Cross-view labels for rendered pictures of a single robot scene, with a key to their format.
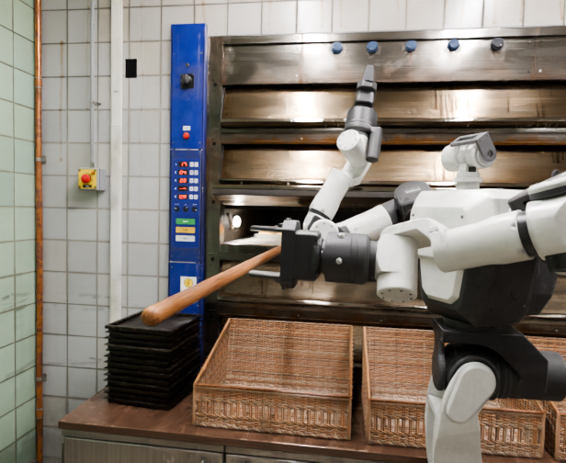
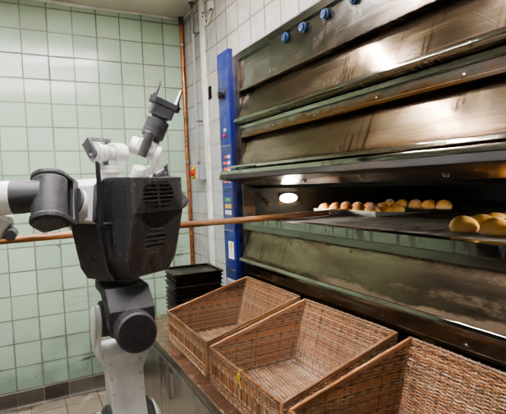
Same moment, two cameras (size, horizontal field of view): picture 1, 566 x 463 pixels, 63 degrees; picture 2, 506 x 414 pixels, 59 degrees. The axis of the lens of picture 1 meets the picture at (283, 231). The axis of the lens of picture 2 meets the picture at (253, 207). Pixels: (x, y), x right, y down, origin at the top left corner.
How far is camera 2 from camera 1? 1.93 m
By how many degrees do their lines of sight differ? 54
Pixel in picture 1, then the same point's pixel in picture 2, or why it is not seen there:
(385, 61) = (313, 36)
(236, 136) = (246, 131)
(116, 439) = not seen: hidden behind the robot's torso
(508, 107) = (397, 52)
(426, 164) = (342, 135)
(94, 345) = not seen: hidden behind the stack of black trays
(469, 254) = not seen: outside the picture
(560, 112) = (445, 41)
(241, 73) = (247, 80)
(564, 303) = (468, 308)
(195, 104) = (227, 111)
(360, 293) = (306, 266)
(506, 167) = (402, 126)
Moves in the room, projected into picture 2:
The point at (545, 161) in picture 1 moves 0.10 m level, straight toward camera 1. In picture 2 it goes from (442, 110) to (411, 111)
